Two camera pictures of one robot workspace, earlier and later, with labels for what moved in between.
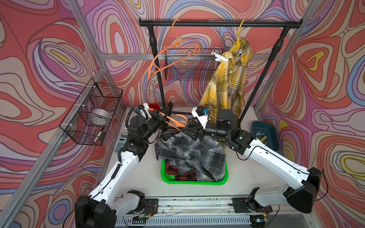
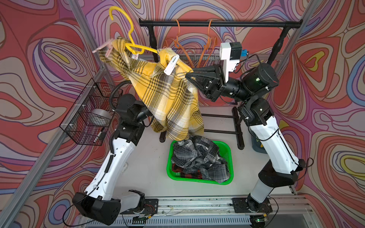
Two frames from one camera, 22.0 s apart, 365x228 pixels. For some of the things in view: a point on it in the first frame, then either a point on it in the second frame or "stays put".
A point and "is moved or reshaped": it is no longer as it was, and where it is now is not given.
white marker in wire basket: x=96 y=138 stays put
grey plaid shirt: x=206 y=156 is moved or reshaped
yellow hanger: x=237 y=43 -> x=136 y=49
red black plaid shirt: x=173 y=169 is moved or reshaped
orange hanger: x=172 y=126 -> x=208 y=40
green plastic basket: x=167 y=180 -> x=225 y=153
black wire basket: x=90 y=118 stays put
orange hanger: x=183 y=48 -> x=177 y=42
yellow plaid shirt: x=225 y=90 is moved or reshaped
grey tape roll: x=99 y=116 stays put
